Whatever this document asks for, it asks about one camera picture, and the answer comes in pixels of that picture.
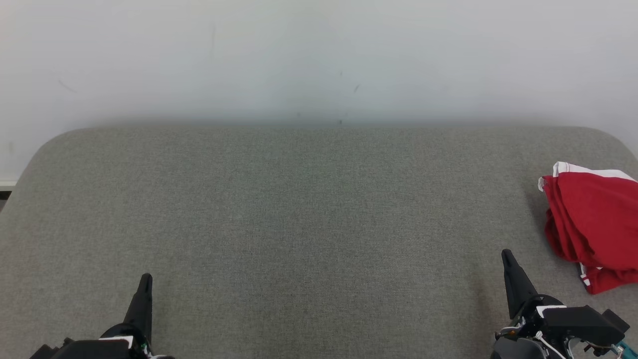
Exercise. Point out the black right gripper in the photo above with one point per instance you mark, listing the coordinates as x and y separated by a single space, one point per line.
531 316

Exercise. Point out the white and dark baseboard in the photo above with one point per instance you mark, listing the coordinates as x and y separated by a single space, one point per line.
6 185

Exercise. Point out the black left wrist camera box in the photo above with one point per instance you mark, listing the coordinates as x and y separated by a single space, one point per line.
47 353

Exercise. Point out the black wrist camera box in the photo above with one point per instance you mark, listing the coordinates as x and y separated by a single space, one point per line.
47 353
588 324

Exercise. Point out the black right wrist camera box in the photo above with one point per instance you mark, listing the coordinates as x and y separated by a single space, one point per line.
588 324

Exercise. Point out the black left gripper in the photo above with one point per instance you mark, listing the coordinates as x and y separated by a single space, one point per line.
119 349

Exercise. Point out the red garment with white stripes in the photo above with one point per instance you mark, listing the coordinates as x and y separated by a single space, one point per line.
598 224

